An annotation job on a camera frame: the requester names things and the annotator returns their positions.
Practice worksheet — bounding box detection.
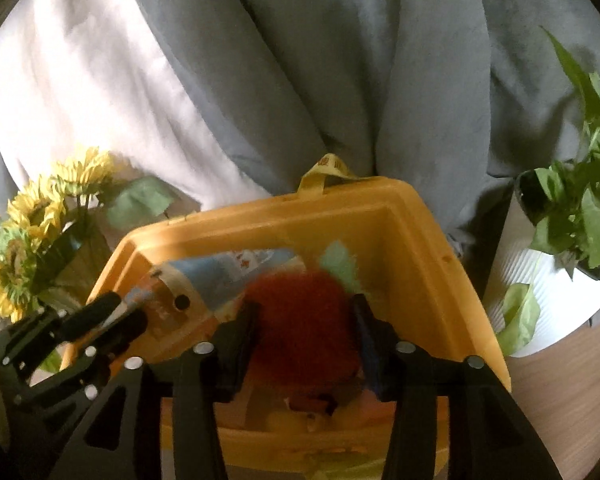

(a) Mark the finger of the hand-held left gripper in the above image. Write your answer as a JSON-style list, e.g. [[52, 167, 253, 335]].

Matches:
[[11, 309, 149, 409], [0, 291, 123, 371]]

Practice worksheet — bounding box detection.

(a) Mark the red and green plush toy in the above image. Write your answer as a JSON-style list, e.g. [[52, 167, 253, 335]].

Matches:
[[244, 240, 377, 397]]

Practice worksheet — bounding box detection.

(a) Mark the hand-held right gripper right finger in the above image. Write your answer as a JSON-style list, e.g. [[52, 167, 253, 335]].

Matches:
[[350, 292, 563, 480]]

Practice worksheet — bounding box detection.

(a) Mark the green leafy plant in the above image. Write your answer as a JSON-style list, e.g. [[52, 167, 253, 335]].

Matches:
[[495, 25, 600, 357]]

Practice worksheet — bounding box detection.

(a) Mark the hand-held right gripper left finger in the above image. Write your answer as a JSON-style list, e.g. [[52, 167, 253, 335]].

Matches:
[[49, 300, 261, 480]]

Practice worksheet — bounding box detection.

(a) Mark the artificial sunflower bouquet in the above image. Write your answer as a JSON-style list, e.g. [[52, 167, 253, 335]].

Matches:
[[0, 146, 177, 325]]

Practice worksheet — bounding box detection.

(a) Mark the orange storage box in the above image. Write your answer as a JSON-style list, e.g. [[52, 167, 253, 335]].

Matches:
[[60, 154, 512, 480]]

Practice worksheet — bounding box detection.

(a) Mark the white plant pot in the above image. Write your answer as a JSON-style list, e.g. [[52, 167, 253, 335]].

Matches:
[[482, 169, 600, 359]]

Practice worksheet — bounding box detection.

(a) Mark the pale pink curtain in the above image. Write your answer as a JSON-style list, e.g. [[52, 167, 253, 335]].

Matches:
[[0, 0, 277, 213]]

